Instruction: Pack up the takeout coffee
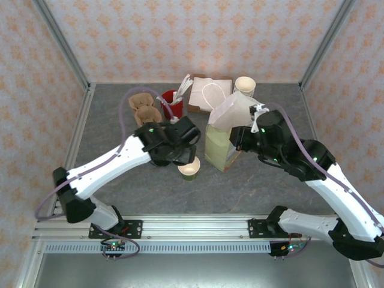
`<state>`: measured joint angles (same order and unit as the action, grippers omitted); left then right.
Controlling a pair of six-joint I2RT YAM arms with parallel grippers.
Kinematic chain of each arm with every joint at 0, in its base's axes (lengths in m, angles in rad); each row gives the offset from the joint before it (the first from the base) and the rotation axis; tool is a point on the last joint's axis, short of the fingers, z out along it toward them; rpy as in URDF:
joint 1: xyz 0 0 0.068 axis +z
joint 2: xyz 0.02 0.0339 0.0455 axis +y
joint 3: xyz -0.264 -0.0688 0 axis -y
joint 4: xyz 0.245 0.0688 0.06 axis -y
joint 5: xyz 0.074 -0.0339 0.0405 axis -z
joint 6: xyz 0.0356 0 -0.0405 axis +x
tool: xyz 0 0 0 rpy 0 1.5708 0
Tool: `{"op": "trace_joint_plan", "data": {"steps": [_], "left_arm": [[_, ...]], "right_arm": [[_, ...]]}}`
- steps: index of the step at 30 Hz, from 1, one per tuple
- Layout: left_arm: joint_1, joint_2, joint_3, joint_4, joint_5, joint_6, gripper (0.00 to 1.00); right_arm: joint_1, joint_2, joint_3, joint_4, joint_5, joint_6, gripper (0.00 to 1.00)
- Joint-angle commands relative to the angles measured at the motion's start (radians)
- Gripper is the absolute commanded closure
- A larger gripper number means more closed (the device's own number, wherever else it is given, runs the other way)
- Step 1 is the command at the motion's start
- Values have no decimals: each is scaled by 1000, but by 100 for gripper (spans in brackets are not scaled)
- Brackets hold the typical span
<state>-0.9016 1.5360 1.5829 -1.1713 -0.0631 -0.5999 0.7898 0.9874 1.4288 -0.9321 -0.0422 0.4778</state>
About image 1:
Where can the green paper cup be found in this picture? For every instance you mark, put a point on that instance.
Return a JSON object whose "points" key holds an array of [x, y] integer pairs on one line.
{"points": [[189, 171]]}

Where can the paper takeout bag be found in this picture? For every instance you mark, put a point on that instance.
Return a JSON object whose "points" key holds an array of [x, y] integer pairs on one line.
{"points": [[217, 144]]}

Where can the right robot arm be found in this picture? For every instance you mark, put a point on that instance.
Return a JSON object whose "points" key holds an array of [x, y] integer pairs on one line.
{"points": [[345, 204]]}

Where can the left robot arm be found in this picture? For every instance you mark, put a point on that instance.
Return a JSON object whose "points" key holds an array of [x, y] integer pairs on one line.
{"points": [[105, 168]]}

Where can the red plastic cup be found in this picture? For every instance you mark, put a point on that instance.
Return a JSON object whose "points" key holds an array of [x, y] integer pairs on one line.
{"points": [[177, 109]]}

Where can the stack of pulp cup carriers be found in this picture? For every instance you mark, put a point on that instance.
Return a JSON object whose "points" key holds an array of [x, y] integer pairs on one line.
{"points": [[144, 112]]}

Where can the napkins in brown box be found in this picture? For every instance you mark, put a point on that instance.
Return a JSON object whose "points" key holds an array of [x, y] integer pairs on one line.
{"points": [[192, 108]]}

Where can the stack of paper cups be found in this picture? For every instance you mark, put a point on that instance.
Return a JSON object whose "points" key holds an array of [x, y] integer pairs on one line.
{"points": [[244, 84]]}

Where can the stack of white napkins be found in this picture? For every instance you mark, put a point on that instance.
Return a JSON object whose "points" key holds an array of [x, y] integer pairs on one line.
{"points": [[198, 93]]}

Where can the right circuit board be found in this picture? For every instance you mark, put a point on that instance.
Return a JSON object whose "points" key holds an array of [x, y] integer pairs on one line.
{"points": [[288, 247]]}

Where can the circuit board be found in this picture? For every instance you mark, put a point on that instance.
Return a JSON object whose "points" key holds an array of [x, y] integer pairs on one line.
{"points": [[113, 246], [288, 247]]}

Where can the left circuit board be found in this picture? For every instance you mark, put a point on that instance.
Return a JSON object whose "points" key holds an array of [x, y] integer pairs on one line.
{"points": [[113, 246]]}

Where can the grey metal base panel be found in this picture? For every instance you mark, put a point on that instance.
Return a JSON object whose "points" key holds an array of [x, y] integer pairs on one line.
{"points": [[180, 270]]}

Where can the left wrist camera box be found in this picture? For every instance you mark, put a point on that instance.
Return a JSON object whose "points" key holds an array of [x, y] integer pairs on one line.
{"points": [[174, 120]]}

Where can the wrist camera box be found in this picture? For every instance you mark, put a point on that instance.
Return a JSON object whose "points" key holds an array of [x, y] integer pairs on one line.
{"points": [[256, 115], [174, 120]]}

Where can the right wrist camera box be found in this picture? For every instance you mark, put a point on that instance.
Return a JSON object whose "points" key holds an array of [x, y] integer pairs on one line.
{"points": [[256, 115]]}

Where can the right aluminium side rail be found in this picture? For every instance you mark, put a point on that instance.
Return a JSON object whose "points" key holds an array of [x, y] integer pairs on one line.
{"points": [[306, 105]]}

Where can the aluminium side rail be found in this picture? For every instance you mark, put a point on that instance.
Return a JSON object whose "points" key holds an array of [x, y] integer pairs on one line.
{"points": [[85, 114], [306, 105]]}

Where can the aluminium mounting rail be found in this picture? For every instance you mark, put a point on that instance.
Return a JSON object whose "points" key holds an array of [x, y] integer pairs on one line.
{"points": [[195, 225]]}

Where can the black left mount plate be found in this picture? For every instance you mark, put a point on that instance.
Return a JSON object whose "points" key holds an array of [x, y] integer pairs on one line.
{"points": [[133, 229]]}

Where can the black mount plate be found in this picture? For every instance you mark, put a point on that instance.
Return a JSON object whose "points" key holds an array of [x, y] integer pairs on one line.
{"points": [[133, 229], [258, 229]]}

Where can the black right mount plate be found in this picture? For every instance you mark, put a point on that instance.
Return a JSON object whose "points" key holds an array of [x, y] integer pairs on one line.
{"points": [[258, 229]]}

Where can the left aluminium side rail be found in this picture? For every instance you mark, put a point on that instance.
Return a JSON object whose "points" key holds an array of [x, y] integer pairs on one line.
{"points": [[85, 114]]}

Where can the right aluminium frame post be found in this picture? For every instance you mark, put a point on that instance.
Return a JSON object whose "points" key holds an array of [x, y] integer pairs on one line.
{"points": [[327, 45]]}

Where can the aluminium frame post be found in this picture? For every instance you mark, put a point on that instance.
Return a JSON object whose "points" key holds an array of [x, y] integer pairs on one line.
{"points": [[327, 45], [63, 45]]}

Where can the left aluminium frame post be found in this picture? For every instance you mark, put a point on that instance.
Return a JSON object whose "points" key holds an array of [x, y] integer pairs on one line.
{"points": [[63, 45]]}

